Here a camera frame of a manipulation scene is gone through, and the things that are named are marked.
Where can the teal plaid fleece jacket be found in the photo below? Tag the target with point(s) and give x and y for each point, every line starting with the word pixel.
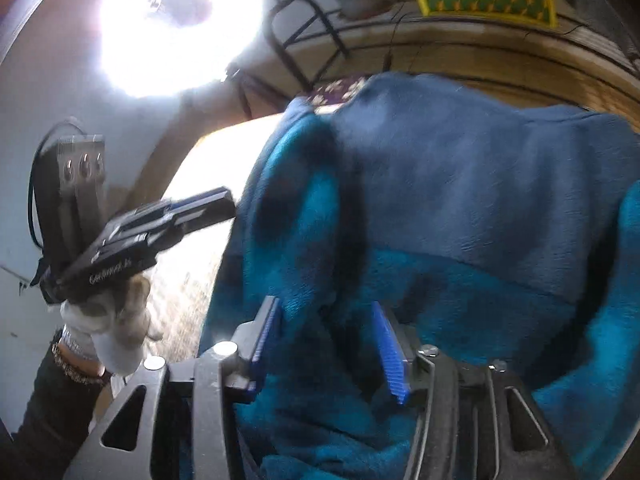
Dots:
pixel 495 232

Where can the black metal clothes rack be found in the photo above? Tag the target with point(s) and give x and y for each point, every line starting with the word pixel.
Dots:
pixel 520 64

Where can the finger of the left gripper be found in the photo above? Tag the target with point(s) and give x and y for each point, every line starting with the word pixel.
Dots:
pixel 200 217
pixel 215 201

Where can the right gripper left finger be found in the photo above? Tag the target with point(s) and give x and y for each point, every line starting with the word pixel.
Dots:
pixel 254 341

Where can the plaid bed mattress cover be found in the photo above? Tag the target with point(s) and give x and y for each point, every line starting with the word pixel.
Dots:
pixel 205 188

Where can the left white gloved hand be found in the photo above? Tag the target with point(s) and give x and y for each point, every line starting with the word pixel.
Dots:
pixel 108 331

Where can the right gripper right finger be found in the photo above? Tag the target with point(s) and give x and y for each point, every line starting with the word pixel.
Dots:
pixel 398 347

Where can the black camera box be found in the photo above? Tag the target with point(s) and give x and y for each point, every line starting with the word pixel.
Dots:
pixel 65 197

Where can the ring light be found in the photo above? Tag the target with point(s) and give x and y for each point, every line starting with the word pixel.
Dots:
pixel 160 48

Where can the left black sleeved forearm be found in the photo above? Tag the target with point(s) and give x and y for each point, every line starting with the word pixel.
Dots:
pixel 57 417

